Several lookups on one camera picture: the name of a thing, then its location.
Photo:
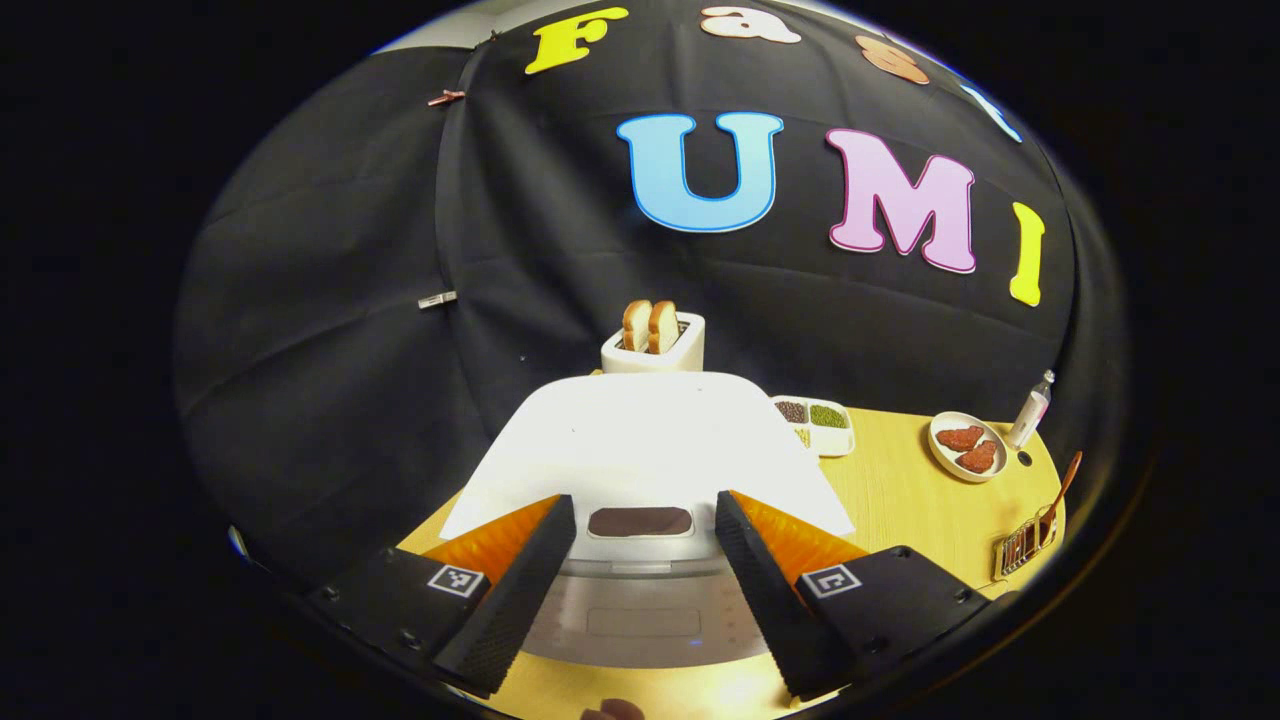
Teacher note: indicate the green mung beans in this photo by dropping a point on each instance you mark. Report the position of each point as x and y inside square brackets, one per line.
[828, 416]

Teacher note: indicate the white toaster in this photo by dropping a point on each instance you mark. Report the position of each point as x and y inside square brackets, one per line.
[690, 350]

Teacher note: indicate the copper cloth clip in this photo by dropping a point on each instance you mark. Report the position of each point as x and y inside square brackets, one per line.
[447, 97]

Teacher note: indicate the silver cloth clip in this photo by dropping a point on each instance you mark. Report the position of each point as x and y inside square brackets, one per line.
[437, 300]

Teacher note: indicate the white divided grain dish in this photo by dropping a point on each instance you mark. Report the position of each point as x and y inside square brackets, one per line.
[835, 442]

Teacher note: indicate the small white bottle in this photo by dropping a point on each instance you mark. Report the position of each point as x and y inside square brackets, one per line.
[1030, 410]

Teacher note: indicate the dark brown beans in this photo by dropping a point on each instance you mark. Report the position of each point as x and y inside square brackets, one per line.
[791, 411]

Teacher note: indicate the white rice cooker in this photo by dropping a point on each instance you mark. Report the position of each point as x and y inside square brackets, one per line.
[640, 440]

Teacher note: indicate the white round plate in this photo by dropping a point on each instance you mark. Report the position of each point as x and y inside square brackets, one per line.
[940, 455]

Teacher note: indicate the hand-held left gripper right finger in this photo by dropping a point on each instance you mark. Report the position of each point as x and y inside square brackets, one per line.
[765, 610]

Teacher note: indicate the red-brown meat piece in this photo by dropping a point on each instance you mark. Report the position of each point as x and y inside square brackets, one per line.
[960, 438]
[978, 457]

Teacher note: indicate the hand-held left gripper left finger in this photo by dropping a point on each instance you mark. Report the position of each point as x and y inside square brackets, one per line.
[515, 610]

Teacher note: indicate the toast bread slice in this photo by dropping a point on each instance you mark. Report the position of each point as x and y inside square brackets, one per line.
[634, 325]
[664, 327]

